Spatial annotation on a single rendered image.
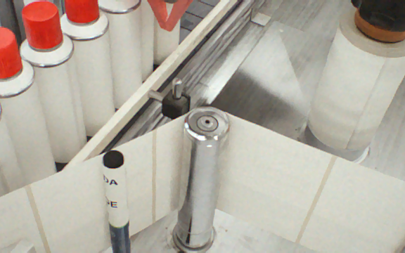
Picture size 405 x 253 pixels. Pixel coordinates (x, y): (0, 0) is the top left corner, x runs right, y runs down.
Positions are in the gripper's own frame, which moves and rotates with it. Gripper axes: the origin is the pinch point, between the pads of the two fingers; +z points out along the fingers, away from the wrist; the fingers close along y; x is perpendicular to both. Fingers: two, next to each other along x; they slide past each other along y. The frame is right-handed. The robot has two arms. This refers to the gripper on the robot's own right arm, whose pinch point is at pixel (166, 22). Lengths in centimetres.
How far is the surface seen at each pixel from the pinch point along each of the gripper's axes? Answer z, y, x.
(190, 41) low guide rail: 9.9, 9.7, 1.7
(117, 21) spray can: -1.2, -4.2, 3.8
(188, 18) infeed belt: 13.4, 18.3, 6.8
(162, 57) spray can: 11.4, 6.0, 4.0
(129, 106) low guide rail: 10.0, -5.5, 1.6
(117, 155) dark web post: -5.3, -22.1, -9.1
